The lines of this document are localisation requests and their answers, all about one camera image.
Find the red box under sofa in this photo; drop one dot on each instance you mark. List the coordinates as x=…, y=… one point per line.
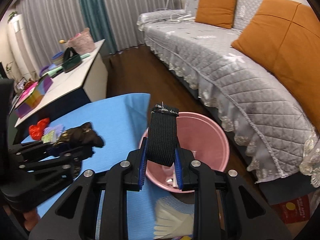
x=294, y=211

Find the grey curtain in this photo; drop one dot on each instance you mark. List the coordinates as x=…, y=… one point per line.
x=48, y=21

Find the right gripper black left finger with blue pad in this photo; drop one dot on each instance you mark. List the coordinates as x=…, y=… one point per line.
x=95, y=201

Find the dark brown wrapper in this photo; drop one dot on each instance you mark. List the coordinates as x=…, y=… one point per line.
x=83, y=135

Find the far orange cushion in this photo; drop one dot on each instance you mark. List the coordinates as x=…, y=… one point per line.
x=219, y=13

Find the red plastic bag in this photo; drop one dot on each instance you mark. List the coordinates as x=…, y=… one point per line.
x=36, y=131

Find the teal curtain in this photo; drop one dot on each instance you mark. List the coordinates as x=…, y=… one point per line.
x=95, y=17

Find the blue table cloth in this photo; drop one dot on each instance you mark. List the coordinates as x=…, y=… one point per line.
x=152, y=213

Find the purple foam net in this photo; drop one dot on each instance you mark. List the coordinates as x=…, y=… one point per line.
x=58, y=130

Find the colourful gift box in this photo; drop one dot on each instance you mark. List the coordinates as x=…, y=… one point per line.
x=31, y=97

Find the stacked plastic bowls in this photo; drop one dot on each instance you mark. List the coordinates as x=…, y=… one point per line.
x=57, y=59

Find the grey quilted sofa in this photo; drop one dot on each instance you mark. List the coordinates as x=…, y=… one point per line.
x=251, y=102

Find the white air conditioner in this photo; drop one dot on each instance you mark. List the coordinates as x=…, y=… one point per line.
x=17, y=46

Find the dark green bowl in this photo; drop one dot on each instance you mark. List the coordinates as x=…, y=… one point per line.
x=71, y=60

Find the orange cushion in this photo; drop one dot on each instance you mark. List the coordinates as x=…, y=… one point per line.
x=283, y=37
x=219, y=13

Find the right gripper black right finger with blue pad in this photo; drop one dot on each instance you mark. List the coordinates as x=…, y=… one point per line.
x=226, y=207

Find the white coffee table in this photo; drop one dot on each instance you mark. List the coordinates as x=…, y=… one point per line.
x=85, y=84

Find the pink plastic bin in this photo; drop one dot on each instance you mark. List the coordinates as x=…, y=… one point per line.
x=204, y=138

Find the near orange cushion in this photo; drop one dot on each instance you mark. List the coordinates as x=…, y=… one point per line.
x=283, y=37

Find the pink woven basket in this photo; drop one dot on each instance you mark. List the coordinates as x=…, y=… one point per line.
x=82, y=42

